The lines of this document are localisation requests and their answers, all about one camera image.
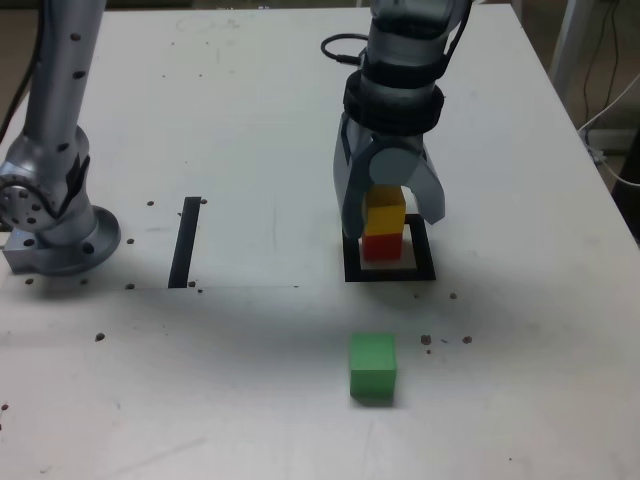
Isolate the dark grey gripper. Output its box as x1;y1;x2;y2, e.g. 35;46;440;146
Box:
332;112;447;239

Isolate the yellow cube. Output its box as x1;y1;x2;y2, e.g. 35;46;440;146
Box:
365;185;407;237

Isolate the red cube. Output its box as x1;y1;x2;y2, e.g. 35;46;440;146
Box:
361;231;404;263

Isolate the green cube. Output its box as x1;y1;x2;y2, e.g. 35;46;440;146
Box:
348;332;399;402

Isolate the black tape square outline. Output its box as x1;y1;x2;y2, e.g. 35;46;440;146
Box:
342;213;438;284

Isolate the black tape strip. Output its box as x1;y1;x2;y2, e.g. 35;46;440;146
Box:
167;196;203;290

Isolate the black looped camera cable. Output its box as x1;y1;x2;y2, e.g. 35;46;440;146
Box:
320;33;372;67

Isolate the white cable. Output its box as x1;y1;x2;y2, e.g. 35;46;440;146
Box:
576;73;640;187

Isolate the white metal post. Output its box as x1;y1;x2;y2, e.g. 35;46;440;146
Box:
548;0;592;92

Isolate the black hanging cable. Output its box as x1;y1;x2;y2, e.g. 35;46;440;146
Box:
581;0;622;132

